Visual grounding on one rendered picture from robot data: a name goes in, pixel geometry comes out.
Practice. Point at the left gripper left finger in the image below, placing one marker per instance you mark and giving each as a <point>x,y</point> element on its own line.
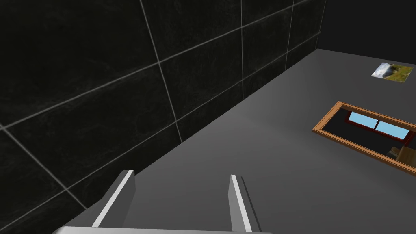
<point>117,199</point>

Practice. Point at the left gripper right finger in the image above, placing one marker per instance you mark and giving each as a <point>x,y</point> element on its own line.
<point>240,204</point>

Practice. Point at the window with red frame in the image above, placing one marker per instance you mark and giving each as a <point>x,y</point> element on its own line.
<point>377,126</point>

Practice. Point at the landscape picture on wall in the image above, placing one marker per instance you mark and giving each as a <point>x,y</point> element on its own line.
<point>392,72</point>

